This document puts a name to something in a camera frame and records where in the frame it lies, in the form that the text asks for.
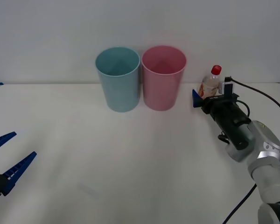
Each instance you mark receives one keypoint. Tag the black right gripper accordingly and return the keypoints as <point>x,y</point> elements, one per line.
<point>220,102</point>

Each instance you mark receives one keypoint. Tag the clear bottle with red cap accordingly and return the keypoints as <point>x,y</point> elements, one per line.
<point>211,85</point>

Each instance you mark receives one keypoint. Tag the silver and black right arm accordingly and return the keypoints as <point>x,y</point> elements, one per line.
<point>268,172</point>

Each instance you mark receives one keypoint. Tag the pink plastic bin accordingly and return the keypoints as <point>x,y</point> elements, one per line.
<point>161,91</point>

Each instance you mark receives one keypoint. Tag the pale blue plastic bin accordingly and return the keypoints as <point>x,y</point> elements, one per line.
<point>119,88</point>

